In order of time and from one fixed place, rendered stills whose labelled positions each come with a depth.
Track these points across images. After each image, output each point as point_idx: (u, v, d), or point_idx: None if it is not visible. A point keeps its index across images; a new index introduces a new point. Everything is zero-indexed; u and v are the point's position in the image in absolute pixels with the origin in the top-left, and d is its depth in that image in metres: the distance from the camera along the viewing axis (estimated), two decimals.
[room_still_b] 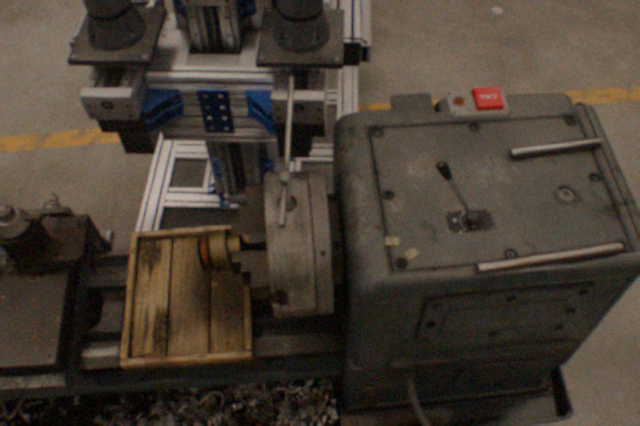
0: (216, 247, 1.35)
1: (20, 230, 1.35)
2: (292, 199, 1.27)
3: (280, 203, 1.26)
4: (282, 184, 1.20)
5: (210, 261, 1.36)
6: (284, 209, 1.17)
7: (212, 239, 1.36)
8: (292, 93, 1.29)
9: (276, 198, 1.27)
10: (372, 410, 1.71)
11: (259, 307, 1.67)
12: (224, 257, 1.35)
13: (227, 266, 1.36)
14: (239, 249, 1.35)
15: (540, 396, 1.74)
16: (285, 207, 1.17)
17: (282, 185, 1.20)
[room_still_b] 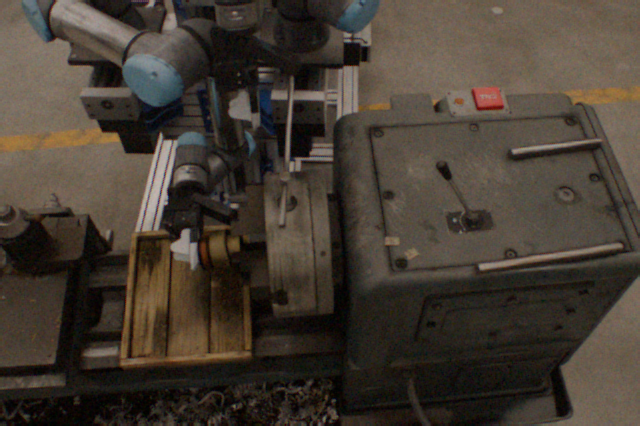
0: (216, 247, 1.35)
1: (20, 230, 1.35)
2: (292, 199, 1.27)
3: (280, 203, 1.26)
4: (282, 184, 1.20)
5: (210, 261, 1.36)
6: (284, 209, 1.17)
7: (212, 239, 1.36)
8: (292, 93, 1.29)
9: (276, 198, 1.27)
10: (372, 410, 1.71)
11: (259, 307, 1.67)
12: (224, 257, 1.35)
13: (227, 266, 1.36)
14: (239, 249, 1.35)
15: (540, 396, 1.74)
16: (285, 207, 1.17)
17: (282, 185, 1.20)
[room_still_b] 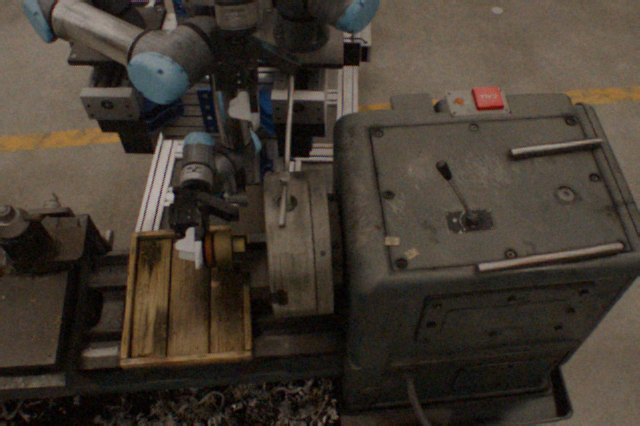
0: (221, 245, 1.34)
1: (20, 230, 1.35)
2: (292, 199, 1.27)
3: (280, 203, 1.26)
4: (282, 184, 1.20)
5: (213, 258, 1.35)
6: (284, 209, 1.17)
7: (218, 237, 1.35)
8: (292, 93, 1.29)
9: (276, 198, 1.27)
10: (372, 410, 1.71)
11: (259, 307, 1.67)
12: (228, 256, 1.35)
13: (230, 265, 1.35)
14: (243, 249, 1.36)
15: (540, 396, 1.74)
16: (285, 207, 1.17)
17: (282, 185, 1.20)
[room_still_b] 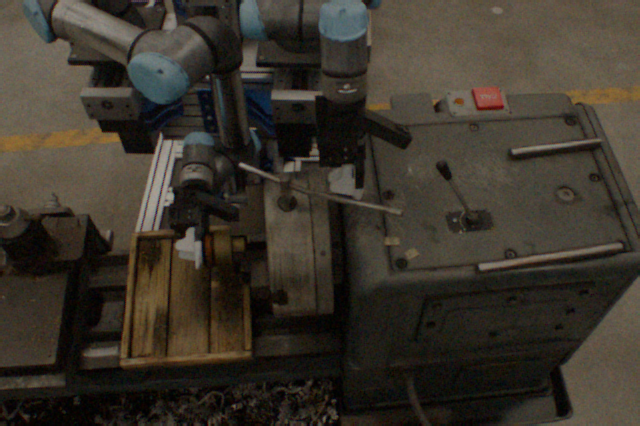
0: (221, 244, 1.34)
1: (20, 230, 1.35)
2: (288, 208, 1.26)
3: (289, 197, 1.27)
4: (281, 177, 1.21)
5: (213, 258, 1.35)
6: (254, 170, 1.22)
7: (218, 236, 1.35)
8: (380, 209, 1.12)
9: (276, 198, 1.27)
10: (372, 410, 1.71)
11: (259, 307, 1.67)
12: (228, 255, 1.34)
13: (230, 264, 1.35)
14: (243, 248, 1.36)
15: (540, 396, 1.74)
16: (256, 172, 1.22)
17: (281, 178, 1.21)
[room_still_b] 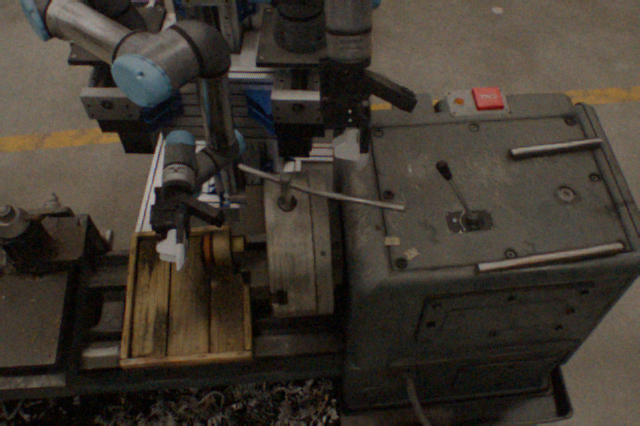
0: (220, 245, 1.35)
1: (20, 230, 1.35)
2: (288, 208, 1.26)
3: (289, 197, 1.27)
4: (281, 177, 1.21)
5: (212, 258, 1.35)
6: (253, 171, 1.22)
7: (216, 236, 1.36)
8: (382, 205, 1.13)
9: (276, 198, 1.27)
10: (372, 410, 1.71)
11: (259, 307, 1.67)
12: (227, 255, 1.34)
13: (229, 264, 1.35)
14: (242, 248, 1.36)
15: (540, 396, 1.74)
16: (255, 173, 1.22)
17: (281, 178, 1.21)
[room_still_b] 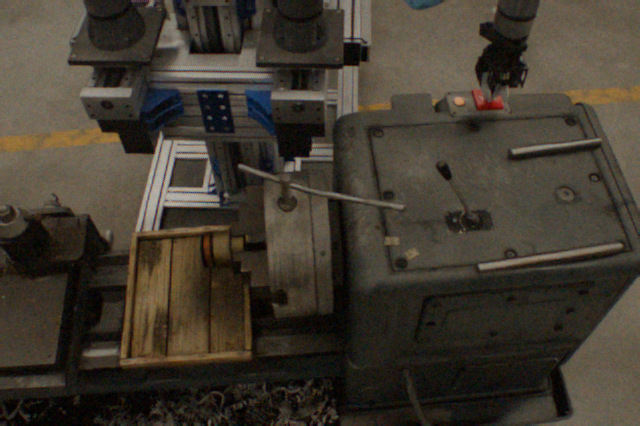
0: (220, 245, 1.35)
1: (20, 230, 1.35)
2: (288, 208, 1.26)
3: (289, 197, 1.27)
4: (281, 177, 1.21)
5: (212, 258, 1.35)
6: (253, 171, 1.22)
7: (216, 236, 1.36)
8: (382, 205, 1.13)
9: (276, 198, 1.27)
10: (372, 410, 1.71)
11: (259, 307, 1.67)
12: (227, 255, 1.34)
13: (229, 264, 1.35)
14: (242, 248, 1.36)
15: (540, 396, 1.74)
16: (255, 173, 1.22)
17: (281, 178, 1.21)
